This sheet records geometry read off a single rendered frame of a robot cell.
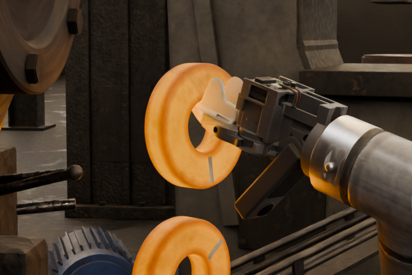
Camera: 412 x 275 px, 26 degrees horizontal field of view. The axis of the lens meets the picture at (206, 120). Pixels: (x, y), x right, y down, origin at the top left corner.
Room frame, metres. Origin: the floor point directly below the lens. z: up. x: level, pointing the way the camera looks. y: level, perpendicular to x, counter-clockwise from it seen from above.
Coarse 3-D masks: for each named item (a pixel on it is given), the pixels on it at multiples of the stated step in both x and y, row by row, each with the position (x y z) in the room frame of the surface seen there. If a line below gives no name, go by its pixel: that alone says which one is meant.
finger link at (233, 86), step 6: (234, 78) 1.10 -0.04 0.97; (228, 84) 1.10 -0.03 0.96; (234, 84) 1.10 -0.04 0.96; (240, 84) 1.09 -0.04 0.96; (228, 90) 1.10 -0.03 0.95; (234, 90) 1.10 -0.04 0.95; (240, 90) 1.09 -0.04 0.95; (228, 96) 1.10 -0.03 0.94; (234, 96) 1.10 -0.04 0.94; (234, 102) 1.10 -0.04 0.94
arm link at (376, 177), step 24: (360, 144) 0.92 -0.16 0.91; (384, 144) 0.91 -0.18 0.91; (408, 144) 0.91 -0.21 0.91; (360, 168) 0.91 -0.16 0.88; (384, 168) 0.89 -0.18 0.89; (408, 168) 0.88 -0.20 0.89; (360, 192) 0.91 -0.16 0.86; (384, 192) 0.88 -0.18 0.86; (408, 192) 0.87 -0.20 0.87; (384, 216) 0.90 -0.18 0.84; (408, 216) 0.87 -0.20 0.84; (384, 240) 0.92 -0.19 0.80; (408, 240) 0.89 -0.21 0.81
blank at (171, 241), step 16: (160, 224) 1.11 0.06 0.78; (176, 224) 1.10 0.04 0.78; (192, 224) 1.12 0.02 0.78; (208, 224) 1.14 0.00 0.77; (160, 240) 1.08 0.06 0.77; (176, 240) 1.10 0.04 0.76; (192, 240) 1.12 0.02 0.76; (208, 240) 1.14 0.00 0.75; (224, 240) 1.17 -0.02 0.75; (144, 256) 1.08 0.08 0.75; (160, 256) 1.07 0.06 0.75; (176, 256) 1.10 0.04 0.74; (192, 256) 1.15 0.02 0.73; (208, 256) 1.14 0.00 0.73; (224, 256) 1.16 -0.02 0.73; (144, 272) 1.07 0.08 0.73; (160, 272) 1.07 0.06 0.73; (192, 272) 1.16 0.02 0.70; (208, 272) 1.14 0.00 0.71; (224, 272) 1.16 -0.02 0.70
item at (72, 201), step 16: (0, 176) 0.82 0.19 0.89; (16, 176) 0.80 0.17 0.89; (32, 176) 0.79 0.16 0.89; (48, 176) 0.78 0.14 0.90; (64, 176) 0.77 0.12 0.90; (80, 176) 0.77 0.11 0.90; (0, 192) 0.79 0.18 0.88; (16, 208) 0.77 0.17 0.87; (32, 208) 0.77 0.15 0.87; (48, 208) 0.77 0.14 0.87; (64, 208) 0.77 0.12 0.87
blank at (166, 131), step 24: (168, 72) 1.09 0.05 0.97; (192, 72) 1.09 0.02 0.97; (216, 72) 1.12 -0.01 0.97; (168, 96) 1.06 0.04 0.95; (192, 96) 1.09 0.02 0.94; (168, 120) 1.05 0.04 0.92; (168, 144) 1.05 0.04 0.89; (216, 144) 1.12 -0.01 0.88; (168, 168) 1.06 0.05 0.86; (192, 168) 1.08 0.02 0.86; (216, 168) 1.12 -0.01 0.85
